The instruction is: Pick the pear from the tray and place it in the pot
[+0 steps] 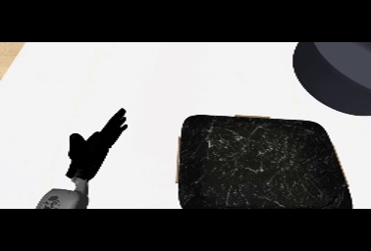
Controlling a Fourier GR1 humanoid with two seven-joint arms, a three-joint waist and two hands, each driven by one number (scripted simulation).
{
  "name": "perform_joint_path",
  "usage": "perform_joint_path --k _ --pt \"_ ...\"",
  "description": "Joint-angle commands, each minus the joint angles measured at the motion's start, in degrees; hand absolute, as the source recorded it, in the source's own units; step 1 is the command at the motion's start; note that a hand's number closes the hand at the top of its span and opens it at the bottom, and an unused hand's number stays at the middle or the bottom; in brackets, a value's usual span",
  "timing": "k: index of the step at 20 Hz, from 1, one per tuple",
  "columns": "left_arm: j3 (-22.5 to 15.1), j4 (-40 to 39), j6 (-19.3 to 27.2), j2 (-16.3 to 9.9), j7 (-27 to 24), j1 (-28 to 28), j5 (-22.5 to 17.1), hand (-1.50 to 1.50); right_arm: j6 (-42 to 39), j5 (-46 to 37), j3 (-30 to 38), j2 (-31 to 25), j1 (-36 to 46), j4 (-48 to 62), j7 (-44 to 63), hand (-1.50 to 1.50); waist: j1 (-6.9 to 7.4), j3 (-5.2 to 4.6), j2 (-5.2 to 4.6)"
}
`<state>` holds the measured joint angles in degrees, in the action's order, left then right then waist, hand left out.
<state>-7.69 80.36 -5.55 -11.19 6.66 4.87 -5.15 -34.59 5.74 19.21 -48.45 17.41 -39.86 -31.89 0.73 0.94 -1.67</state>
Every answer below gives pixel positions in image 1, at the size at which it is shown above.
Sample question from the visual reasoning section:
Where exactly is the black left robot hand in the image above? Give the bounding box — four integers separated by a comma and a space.
65, 108, 130, 181

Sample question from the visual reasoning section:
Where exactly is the dark grey pot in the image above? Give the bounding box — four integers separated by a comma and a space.
291, 42, 371, 117

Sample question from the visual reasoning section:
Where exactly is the black marble tray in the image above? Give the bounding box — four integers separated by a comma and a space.
175, 114, 353, 210

